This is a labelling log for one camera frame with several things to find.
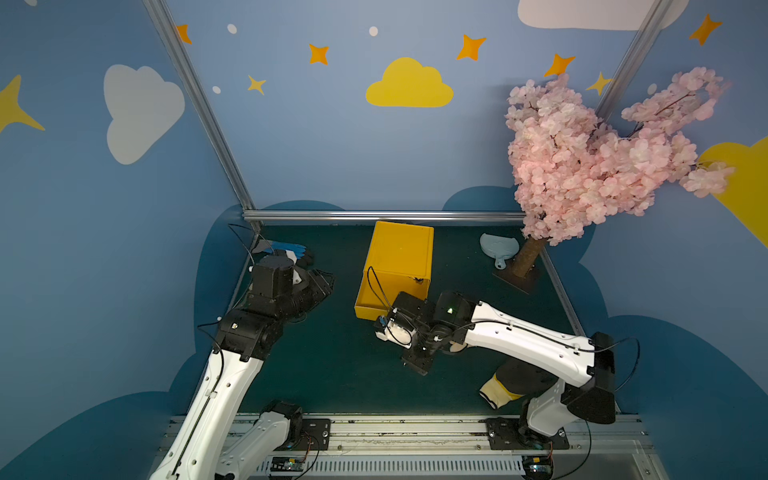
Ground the yellow drawer cabinet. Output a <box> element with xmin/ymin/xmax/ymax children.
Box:
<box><xmin>354</xmin><ymin>221</ymin><xmax>434</xmax><ymax>321</ymax></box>

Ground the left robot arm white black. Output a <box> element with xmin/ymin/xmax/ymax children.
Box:
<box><xmin>151</xmin><ymin>253</ymin><xmax>335</xmax><ymax>479</ymax></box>

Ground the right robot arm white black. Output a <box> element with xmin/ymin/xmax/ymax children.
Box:
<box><xmin>375</xmin><ymin>291</ymin><xmax>616</xmax><ymax>445</ymax></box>

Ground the blue black work glove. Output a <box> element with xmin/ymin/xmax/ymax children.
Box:
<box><xmin>251</xmin><ymin>239</ymin><xmax>315</xmax><ymax>268</ymax></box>

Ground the light blue dustpan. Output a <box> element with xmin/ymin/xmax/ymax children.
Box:
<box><xmin>479</xmin><ymin>233</ymin><xmax>520</xmax><ymax>270</ymax></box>

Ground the pink cherry blossom tree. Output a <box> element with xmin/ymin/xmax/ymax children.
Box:
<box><xmin>505</xmin><ymin>67</ymin><xmax>735</xmax><ymax>246</ymax></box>

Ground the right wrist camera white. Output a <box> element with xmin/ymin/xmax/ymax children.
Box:
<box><xmin>384</xmin><ymin>320</ymin><xmax>413</xmax><ymax>349</ymax></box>

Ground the aluminium rail frame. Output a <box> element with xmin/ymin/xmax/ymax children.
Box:
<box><xmin>143</xmin><ymin>413</ymin><xmax>670</xmax><ymax>480</ymax></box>

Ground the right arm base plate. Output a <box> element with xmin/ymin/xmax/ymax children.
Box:
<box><xmin>484</xmin><ymin>417</ymin><xmax>570</xmax><ymax>451</ymax></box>

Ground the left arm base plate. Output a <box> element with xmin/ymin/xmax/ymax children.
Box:
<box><xmin>276</xmin><ymin>418</ymin><xmax>332</xmax><ymax>451</ymax></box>

